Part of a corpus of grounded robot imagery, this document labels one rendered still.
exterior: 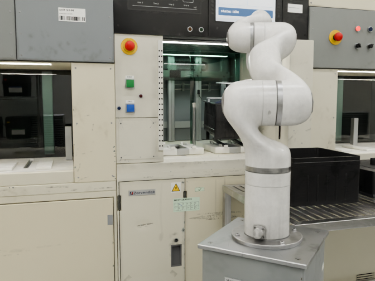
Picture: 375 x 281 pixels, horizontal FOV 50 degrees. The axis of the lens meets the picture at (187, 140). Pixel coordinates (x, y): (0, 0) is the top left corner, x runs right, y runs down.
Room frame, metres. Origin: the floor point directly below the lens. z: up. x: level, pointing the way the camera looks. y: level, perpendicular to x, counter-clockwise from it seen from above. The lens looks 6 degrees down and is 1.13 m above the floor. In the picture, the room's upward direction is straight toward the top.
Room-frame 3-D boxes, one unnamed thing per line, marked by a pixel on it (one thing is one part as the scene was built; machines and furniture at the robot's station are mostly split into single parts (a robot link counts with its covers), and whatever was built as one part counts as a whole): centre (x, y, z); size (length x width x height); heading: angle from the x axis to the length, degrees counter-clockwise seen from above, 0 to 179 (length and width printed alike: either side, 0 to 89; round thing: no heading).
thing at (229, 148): (2.09, -0.21, 0.89); 0.22 x 0.21 x 0.04; 16
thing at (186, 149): (2.02, 0.05, 0.89); 0.22 x 0.21 x 0.04; 16
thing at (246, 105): (1.07, -0.18, 1.07); 0.19 x 0.12 x 0.24; 83
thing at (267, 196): (1.06, -0.22, 0.85); 0.19 x 0.19 x 0.18
